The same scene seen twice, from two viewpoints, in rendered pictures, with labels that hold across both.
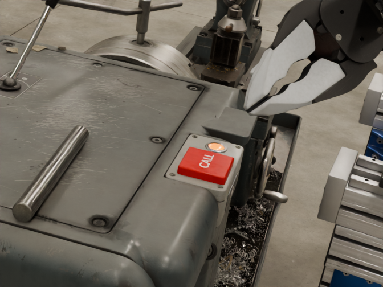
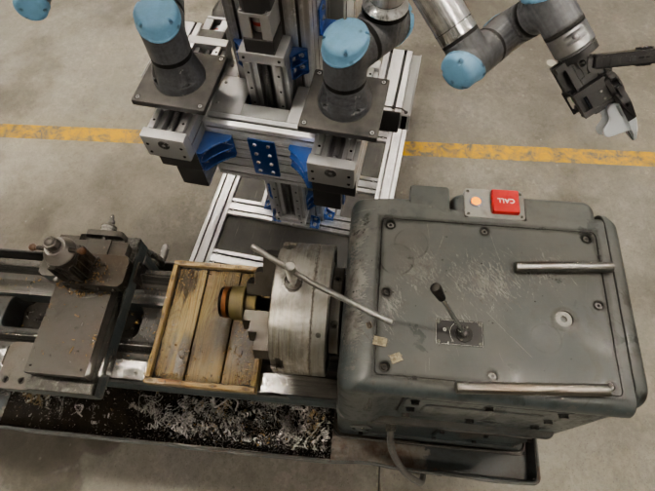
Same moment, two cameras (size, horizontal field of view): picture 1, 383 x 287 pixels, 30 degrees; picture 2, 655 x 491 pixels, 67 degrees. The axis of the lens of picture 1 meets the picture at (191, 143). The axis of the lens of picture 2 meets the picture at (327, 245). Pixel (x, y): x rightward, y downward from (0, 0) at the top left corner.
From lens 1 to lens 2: 1.43 m
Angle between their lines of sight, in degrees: 68
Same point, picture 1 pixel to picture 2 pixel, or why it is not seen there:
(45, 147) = (532, 283)
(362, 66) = not seen: hidden behind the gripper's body
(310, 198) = not seen: outside the picture
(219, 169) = (512, 194)
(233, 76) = (115, 258)
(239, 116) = (421, 194)
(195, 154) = (502, 207)
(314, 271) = not seen: hidden behind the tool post
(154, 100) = (428, 243)
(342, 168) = (341, 163)
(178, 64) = (301, 253)
